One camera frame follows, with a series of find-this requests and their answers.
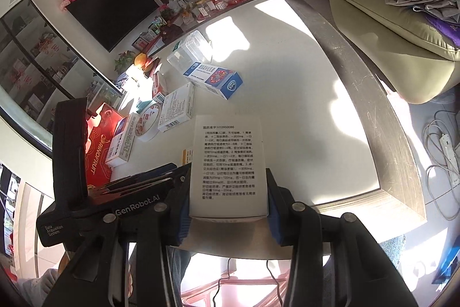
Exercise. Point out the potted plant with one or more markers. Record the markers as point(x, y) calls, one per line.
point(124, 59)

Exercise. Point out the black wall television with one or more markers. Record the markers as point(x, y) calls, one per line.
point(111, 12)

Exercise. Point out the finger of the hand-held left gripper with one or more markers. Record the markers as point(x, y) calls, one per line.
point(161, 172)

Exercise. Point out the glass door cabinet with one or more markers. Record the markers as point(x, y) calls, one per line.
point(32, 66)

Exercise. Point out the white green box with barcode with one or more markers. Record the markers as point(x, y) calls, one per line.
point(176, 109)

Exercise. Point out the white blue medicine box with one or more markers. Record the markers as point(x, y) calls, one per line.
point(120, 141)

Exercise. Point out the olive green sofa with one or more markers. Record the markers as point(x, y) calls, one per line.
point(377, 26)

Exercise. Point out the white power strip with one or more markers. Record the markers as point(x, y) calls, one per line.
point(449, 152)

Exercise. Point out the red cardboard box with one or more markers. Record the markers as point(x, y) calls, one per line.
point(100, 148)

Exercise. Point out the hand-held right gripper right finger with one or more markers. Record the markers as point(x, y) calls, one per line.
point(275, 213)

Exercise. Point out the white tape roll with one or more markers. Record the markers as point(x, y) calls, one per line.
point(147, 123)

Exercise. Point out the blue ointment box red circle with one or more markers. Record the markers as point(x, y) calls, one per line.
point(215, 76)

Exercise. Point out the yellow fruit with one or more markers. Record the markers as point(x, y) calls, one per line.
point(140, 59)

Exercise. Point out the white box with black text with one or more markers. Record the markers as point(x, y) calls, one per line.
point(226, 166)

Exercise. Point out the photo frame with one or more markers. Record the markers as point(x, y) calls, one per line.
point(140, 43)

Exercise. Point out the white red medicine box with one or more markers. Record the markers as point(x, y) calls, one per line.
point(158, 84)

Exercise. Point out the purple cloth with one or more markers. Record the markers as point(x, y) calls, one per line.
point(445, 28)

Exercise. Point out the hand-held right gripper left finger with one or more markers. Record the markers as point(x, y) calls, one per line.
point(184, 217)

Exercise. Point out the clear plastic container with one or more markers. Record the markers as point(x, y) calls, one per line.
point(190, 48)

